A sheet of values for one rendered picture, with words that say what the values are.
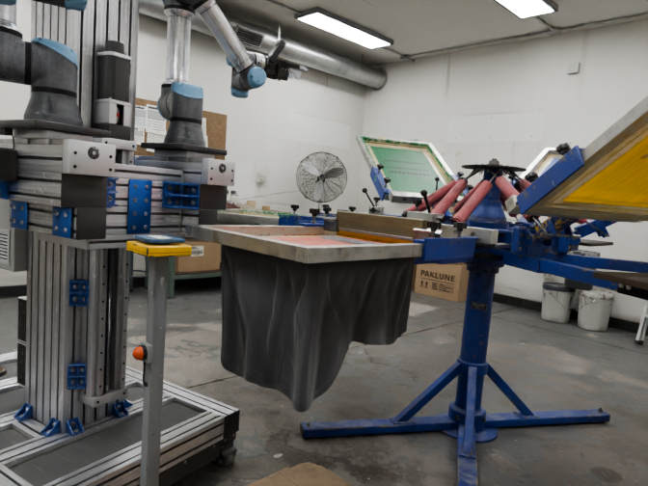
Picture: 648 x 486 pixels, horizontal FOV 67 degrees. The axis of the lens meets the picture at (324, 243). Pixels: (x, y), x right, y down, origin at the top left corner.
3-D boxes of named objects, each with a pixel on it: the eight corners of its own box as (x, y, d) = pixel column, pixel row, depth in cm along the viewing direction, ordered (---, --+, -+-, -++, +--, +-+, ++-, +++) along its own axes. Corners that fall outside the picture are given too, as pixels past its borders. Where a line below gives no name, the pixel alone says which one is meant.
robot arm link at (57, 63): (80, 92, 140) (81, 42, 139) (24, 83, 133) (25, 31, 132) (75, 96, 151) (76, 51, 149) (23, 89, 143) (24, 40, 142)
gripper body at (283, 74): (281, 81, 223) (256, 75, 216) (283, 61, 221) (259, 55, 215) (289, 81, 217) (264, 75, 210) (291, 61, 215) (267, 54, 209)
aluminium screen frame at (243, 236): (307, 263, 118) (308, 248, 118) (185, 235, 160) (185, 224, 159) (472, 254, 174) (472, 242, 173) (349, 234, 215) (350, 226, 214)
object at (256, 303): (302, 416, 133) (313, 258, 129) (212, 366, 165) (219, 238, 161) (310, 413, 136) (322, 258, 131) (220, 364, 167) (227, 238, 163)
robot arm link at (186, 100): (175, 116, 176) (176, 76, 175) (164, 119, 187) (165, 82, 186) (207, 121, 183) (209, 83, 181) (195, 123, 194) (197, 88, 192)
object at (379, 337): (308, 412, 135) (319, 258, 131) (299, 407, 137) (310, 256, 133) (408, 377, 167) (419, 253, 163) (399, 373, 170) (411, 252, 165)
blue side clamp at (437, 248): (424, 260, 152) (426, 238, 151) (411, 258, 155) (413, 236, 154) (473, 257, 173) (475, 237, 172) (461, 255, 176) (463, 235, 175)
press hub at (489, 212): (481, 456, 222) (516, 153, 209) (411, 423, 250) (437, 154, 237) (520, 431, 250) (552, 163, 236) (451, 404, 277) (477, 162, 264)
